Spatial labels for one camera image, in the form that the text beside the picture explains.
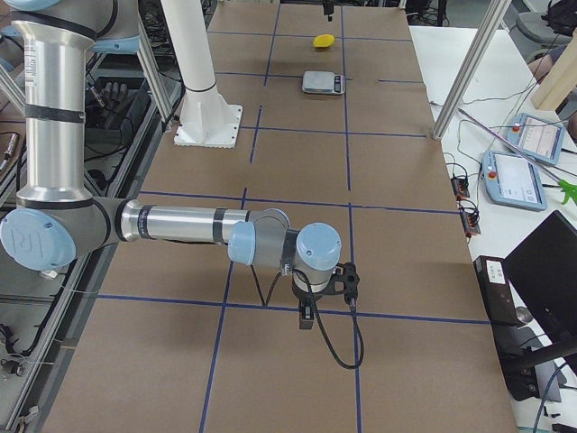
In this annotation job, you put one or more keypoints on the aluminium frame post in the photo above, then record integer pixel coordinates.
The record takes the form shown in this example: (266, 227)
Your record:
(480, 43)

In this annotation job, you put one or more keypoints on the black laptop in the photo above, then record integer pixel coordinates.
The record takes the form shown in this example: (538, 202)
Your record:
(542, 270)

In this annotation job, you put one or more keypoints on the yellow mango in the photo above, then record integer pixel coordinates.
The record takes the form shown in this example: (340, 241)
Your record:
(323, 41)

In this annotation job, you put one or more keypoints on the silver digital kitchen scale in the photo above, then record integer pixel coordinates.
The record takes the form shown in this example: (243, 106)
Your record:
(323, 83)

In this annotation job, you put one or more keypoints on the far blue teach pendant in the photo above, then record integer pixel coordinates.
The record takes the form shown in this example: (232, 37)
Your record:
(537, 137)

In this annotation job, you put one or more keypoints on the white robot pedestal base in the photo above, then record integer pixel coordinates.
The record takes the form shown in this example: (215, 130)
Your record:
(205, 119)

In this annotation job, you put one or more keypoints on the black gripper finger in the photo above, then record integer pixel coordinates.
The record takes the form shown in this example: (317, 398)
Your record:
(305, 317)

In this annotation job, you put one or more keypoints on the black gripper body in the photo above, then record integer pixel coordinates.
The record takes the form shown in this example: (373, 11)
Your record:
(304, 298)

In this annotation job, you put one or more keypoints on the blue teach pendant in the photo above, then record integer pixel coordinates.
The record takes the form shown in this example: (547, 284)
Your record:
(537, 137)
(512, 181)

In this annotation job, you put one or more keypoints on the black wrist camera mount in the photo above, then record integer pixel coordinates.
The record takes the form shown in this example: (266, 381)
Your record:
(344, 281)

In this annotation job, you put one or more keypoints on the near blue teach pendant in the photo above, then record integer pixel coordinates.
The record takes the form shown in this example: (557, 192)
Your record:
(512, 181)

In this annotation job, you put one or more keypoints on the black computer box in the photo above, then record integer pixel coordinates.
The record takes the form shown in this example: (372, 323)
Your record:
(525, 363)

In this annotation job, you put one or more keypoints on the orange usb hub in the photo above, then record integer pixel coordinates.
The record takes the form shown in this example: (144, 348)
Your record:
(470, 221)
(460, 187)

